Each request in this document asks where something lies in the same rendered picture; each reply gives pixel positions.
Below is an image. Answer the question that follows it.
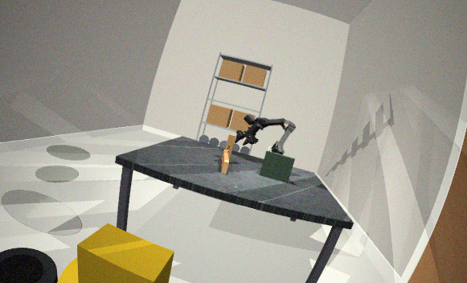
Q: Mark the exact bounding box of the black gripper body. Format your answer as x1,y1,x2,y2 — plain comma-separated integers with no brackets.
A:
236,127,256,139

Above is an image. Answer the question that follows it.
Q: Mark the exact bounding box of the wooden post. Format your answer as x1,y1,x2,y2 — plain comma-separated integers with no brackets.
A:
225,134,236,159

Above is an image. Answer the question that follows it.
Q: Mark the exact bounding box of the light wooden board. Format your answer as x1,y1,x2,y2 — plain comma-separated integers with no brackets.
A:
221,150,229,174

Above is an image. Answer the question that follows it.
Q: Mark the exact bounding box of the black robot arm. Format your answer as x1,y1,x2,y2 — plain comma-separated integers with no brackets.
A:
244,113,296,155

